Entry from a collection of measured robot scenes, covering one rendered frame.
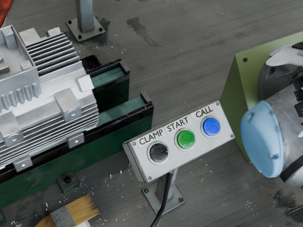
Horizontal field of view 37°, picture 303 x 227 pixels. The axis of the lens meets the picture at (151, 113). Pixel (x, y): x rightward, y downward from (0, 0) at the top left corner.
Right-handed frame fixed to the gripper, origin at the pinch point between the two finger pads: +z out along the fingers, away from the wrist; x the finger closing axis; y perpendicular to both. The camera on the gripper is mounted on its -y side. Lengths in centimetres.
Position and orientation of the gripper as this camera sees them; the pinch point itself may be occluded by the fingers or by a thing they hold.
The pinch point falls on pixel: (292, 90)
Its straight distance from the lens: 73.4
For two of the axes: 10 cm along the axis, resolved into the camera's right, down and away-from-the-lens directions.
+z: -3.1, 1.1, 9.4
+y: -8.6, 3.9, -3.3
